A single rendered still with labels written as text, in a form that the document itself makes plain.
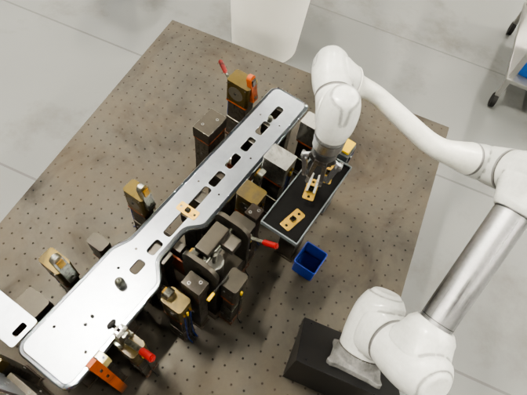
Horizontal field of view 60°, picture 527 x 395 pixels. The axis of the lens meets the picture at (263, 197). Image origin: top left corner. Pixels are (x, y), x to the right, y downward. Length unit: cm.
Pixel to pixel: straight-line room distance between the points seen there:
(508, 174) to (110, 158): 158
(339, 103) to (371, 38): 288
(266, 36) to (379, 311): 231
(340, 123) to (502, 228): 53
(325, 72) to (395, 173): 110
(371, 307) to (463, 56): 299
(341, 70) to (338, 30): 271
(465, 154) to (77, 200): 151
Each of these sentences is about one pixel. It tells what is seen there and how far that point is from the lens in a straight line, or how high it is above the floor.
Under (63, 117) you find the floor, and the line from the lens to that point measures 331.
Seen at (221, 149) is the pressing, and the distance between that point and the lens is 179.
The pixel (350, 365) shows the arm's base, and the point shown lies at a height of 98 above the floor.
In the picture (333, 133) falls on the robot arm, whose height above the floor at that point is 156.
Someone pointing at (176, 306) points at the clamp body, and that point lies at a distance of 145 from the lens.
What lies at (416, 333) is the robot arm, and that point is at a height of 124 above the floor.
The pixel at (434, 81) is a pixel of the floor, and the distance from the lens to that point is 384.
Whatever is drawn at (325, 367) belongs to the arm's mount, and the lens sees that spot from 153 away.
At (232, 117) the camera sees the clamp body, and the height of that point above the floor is 83.
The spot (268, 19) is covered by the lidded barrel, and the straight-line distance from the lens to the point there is 325.
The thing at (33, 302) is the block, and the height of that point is 98.
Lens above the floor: 246
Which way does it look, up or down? 60 degrees down
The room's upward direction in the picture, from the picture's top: 11 degrees clockwise
